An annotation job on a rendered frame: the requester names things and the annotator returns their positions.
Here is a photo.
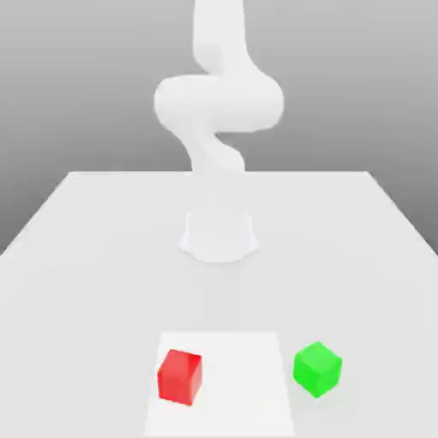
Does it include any small red cube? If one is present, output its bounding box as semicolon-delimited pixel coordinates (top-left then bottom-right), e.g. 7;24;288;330
157;348;204;407

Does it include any small green cube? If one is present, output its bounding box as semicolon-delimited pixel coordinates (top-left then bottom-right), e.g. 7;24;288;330
293;340;344;400

